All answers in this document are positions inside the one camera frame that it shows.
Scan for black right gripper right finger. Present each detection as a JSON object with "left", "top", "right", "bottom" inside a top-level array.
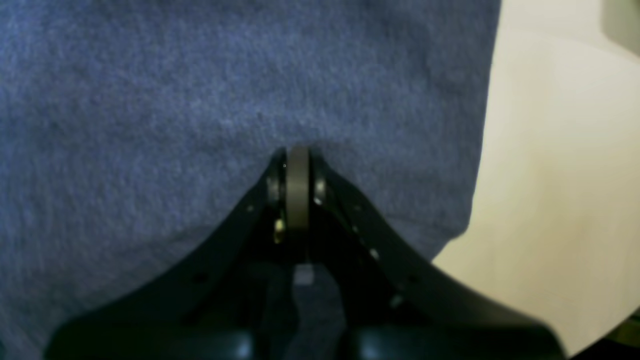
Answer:
[{"left": 301, "top": 148, "right": 565, "bottom": 360}]

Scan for dark blue t-shirt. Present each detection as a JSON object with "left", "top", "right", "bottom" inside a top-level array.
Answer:
[{"left": 0, "top": 0, "right": 501, "bottom": 360}]

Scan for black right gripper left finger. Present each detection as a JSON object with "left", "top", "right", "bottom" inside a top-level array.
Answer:
[{"left": 45, "top": 146, "right": 301, "bottom": 360}]

